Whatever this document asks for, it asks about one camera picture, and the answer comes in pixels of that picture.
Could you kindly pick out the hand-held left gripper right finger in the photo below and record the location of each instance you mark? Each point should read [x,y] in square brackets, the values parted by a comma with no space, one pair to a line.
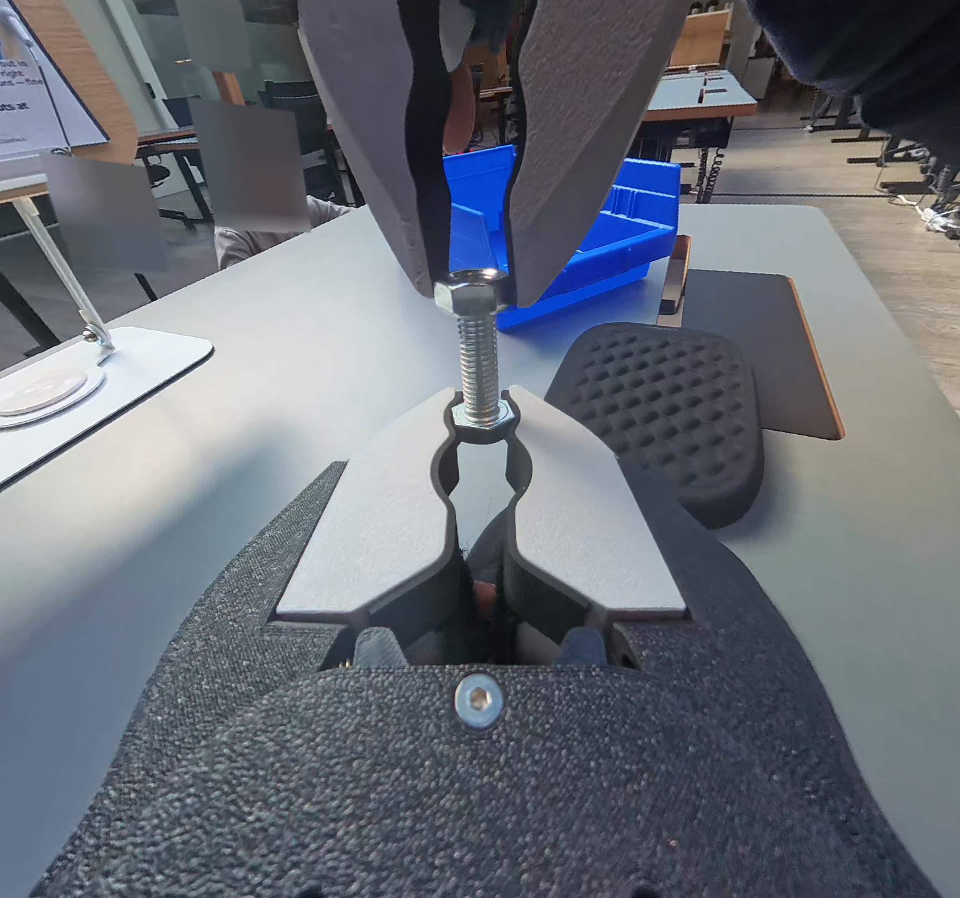
[592,538]

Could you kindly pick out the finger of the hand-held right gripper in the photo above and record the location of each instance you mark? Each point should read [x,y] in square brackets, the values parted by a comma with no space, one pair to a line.
[600,51]
[352,51]

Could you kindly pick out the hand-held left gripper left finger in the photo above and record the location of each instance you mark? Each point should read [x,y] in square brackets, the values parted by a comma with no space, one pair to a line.
[360,538]

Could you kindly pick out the silver hex nut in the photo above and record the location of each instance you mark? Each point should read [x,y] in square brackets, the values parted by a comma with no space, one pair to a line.
[510,412]

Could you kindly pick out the blue plastic bin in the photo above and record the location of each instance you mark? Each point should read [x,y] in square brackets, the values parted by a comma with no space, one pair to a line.
[600,238]

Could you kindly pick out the silver hex bolt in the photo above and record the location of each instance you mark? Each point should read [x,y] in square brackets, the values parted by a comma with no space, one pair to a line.
[480,358]

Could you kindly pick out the person's right forearm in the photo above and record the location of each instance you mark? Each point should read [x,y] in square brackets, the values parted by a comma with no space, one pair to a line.
[825,13]

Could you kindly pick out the person's right hand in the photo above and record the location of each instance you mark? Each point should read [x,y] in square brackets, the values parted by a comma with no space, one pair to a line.
[459,118]

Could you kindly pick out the wooden cabinet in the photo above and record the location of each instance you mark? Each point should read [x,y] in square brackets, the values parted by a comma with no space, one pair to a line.
[701,43]

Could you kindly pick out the grey desk with wooden edge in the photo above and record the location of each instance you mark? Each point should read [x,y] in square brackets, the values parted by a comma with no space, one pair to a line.
[697,96]

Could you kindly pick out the black honeycomb wrist pad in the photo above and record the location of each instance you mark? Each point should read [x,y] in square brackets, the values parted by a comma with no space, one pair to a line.
[660,418]

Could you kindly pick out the white document stand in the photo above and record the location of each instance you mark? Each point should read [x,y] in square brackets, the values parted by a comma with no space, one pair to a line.
[150,366]

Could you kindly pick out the wooden display board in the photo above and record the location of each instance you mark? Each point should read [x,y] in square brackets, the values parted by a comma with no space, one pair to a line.
[75,51]

